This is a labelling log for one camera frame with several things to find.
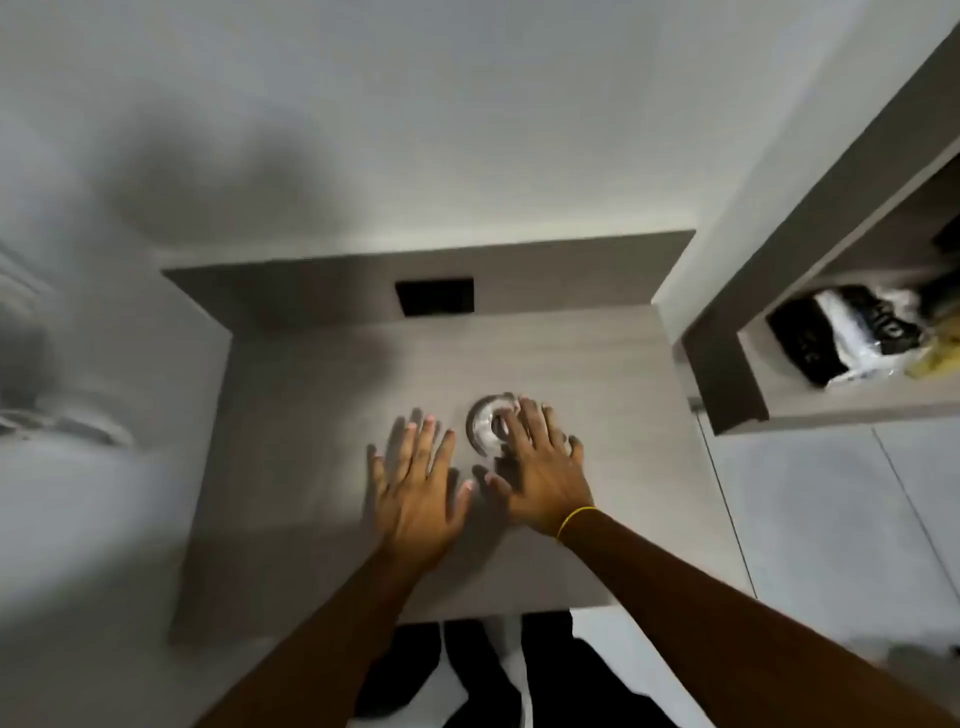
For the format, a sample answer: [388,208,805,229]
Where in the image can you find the person's left hand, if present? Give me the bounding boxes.
[367,414,477,573]

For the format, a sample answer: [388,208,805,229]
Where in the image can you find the person's right hand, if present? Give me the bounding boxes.
[483,397,597,538]

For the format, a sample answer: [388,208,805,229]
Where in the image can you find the person's right forearm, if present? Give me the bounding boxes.
[558,511,960,728]

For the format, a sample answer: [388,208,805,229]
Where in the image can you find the person's left forearm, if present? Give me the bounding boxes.
[196,551,453,728]

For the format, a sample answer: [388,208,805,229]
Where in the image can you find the yellow wrist band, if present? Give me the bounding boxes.
[554,506,602,543]

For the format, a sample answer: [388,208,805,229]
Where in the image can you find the grey wooden desk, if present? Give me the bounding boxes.
[161,230,756,648]

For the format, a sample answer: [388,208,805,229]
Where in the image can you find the black trousers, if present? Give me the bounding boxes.
[351,610,680,728]

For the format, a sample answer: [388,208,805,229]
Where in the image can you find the grey wooden shelf unit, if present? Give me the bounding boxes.
[678,22,960,438]

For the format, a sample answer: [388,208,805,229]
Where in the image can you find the black and white plastic bag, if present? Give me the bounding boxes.
[765,285,932,390]

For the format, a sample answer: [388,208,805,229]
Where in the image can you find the yellow packet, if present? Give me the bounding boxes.
[903,311,960,381]

